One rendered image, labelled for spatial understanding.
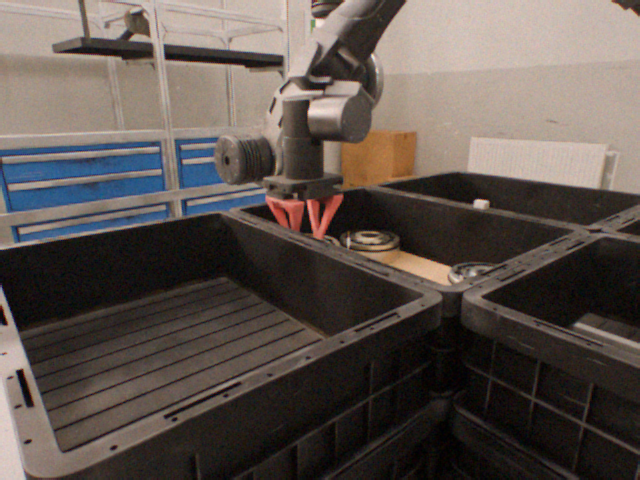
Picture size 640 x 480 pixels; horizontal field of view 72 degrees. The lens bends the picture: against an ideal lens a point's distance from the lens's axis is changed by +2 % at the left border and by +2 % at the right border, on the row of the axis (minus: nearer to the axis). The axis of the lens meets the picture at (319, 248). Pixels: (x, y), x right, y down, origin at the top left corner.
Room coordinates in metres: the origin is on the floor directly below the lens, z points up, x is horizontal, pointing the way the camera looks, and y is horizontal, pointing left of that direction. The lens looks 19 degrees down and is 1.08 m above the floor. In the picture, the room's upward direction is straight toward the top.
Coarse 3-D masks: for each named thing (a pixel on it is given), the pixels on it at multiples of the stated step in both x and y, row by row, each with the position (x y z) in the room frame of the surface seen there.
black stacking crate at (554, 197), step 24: (432, 192) 0.95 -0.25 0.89; (456, 192) 1.00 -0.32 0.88; (480, 192) 0.95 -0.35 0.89; (504, 192) 0.91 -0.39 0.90; (528, 192) 0.87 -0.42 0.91; (552, 192) 0.84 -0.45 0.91; (576, 192) 0.81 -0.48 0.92; (552, 216) 0.83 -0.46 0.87; (576, 216) 0.80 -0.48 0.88; (600, 216) 0.77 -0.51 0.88
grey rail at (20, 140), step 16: (176, 128) 2.49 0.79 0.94; (192, 128) 2.50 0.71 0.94; (208, 128) 2.55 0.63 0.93; (224, 128) 2.61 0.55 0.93; (240, 128) 2.69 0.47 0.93; (0, 144) 1.87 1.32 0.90; (16, 144) 1.91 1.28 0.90; (32, 144) 1.95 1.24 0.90; (48, 144) 1.99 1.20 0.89; (64, 144) 2.03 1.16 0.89
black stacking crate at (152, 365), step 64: (0, 256) 0.45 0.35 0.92; (64, 256) 0.49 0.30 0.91; (128, 256) 0.53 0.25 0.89; (192, 256) 0.59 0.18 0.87; (256, 256) 0.54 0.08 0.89; (64, 320) 0.48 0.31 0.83; (128, 320) 0.48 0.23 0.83; (192, 320) 0.48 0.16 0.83; (256, 320) 0.48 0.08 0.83; (320, 320) 0.44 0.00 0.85; (64, 384) 0.35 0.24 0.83; (128, 384) 0.35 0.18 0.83; (192, 384) 0.35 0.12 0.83; (384, 384) 0.29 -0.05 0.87; (64, 448) 0.27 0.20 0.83; (256, 448) 0.22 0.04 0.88; (320, 448) 0.26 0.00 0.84
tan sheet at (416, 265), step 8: (400, 256) 0.71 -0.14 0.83; (408, 256) 0.71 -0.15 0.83; (416, 256) 0.71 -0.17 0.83; (392, 264) 0.67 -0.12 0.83; (400, 264) 0.67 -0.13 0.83; (408, 264) 0.67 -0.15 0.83; (416, 264) 0.67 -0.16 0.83; (424, 264) 0.67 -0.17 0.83; (432, 264) 0.67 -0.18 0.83; (440, 264) 0.67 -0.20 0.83; (416, 272) 0.63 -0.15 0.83; (424, 272) 0.63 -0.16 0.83; (432, 272) 0.63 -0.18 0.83; (440, 272) 0.63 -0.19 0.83; (440, 280) 0.60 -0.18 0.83
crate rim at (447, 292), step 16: (352, 192) 0.79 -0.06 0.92; (384, 192) 0.77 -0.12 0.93; (400, 192) 0.76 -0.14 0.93; (240, 208) 0.64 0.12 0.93; (256, 208) 0.66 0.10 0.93; (448, 208) 0.67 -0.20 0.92; (464, 208) 0.65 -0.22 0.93; (272, 224) 0.55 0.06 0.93; (528, 224) 0.57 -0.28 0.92; (544, 224) 0.56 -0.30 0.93; (560, 224) 0.55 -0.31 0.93; (320, 240) 0.48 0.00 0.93; (560, 240) 0.49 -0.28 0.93; (352, 256) 0.43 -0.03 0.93; (528, 256) 0.43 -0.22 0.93; (400, 272) 0.38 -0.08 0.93; (480, 272) 0.38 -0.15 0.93; (496, 272) 0.38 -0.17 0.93; (432, 288) 0.35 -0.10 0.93; (448, 288) 0.35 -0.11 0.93; (464, 288) 0.35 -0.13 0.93; (448, 304) 0.34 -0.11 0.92
